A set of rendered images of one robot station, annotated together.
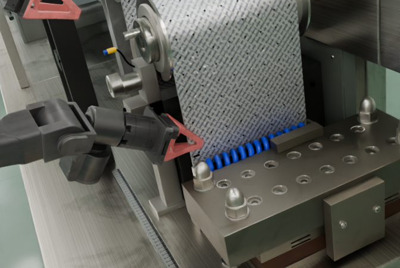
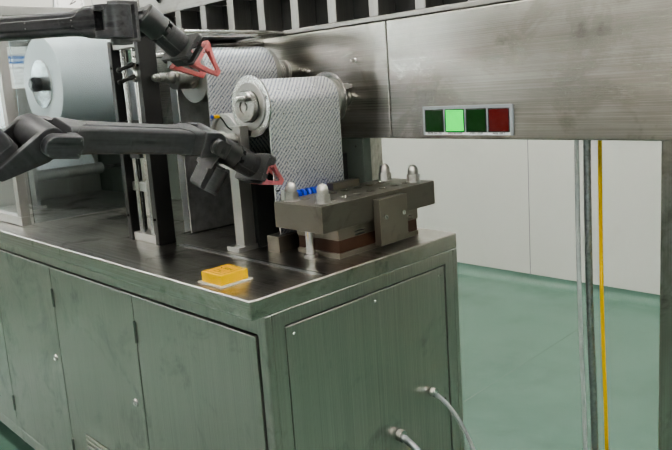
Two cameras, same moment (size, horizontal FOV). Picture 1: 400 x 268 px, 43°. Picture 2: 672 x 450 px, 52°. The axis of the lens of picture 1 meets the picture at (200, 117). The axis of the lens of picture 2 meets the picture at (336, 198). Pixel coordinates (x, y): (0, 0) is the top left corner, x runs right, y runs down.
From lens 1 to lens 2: 99 cm
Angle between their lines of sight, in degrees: 30
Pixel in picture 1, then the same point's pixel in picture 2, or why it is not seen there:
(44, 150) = (204, 147)
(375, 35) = (388, 118)
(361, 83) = not seen: hidden behind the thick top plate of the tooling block
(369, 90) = not seen: hidden behind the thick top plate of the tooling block
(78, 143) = (224, 146)
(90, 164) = (217, 176)
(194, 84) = (280, 136)
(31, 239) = not seen: outside the picture
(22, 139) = (195, 133)
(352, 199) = (390, 199)
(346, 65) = (365, 151)
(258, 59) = (317, 128)
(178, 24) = (274, 92)
